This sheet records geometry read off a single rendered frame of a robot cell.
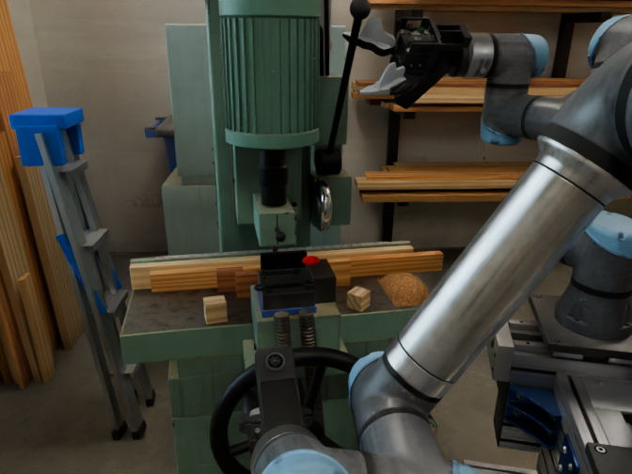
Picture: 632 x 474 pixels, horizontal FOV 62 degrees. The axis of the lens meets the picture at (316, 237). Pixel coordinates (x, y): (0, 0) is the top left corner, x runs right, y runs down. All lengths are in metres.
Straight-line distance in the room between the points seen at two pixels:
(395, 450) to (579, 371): 0.81
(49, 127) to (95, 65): 1.75
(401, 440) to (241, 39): 0.67
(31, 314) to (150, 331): 1.45
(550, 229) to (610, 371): 0.80
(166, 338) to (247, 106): 0.43
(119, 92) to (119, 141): 0.29
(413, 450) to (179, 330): 0.57
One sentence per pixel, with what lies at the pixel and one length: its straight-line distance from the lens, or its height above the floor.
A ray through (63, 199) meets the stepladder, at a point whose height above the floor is 0.91.
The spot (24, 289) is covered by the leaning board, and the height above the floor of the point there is 0.44.
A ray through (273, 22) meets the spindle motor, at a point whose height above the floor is 1.41.
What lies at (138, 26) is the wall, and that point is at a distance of 3.37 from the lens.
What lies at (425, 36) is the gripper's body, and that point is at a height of 1.39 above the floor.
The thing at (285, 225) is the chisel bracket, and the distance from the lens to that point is 1.01.
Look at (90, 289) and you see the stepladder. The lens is 1.85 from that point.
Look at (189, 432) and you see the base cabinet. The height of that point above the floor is 0.68.
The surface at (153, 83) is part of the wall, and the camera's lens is 3.37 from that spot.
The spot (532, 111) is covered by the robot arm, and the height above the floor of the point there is 1.27.
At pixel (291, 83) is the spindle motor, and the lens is 0.92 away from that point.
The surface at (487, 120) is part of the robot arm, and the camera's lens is 1.04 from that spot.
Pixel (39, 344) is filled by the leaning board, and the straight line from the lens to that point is 2.46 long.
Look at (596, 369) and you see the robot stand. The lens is 1.27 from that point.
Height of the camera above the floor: 1.39
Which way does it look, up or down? 21 degrees down
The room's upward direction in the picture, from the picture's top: 1 degrees clockwise
